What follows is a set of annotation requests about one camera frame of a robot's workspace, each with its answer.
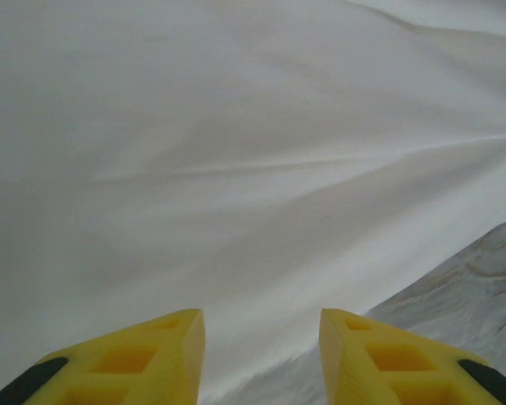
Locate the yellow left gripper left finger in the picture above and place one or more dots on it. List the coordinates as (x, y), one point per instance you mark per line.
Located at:
(122, 367)

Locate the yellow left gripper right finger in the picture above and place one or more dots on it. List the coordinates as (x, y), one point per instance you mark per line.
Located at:
(396, 367)

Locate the white t-shirt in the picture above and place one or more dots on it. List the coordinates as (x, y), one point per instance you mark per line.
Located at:
(194, 126)

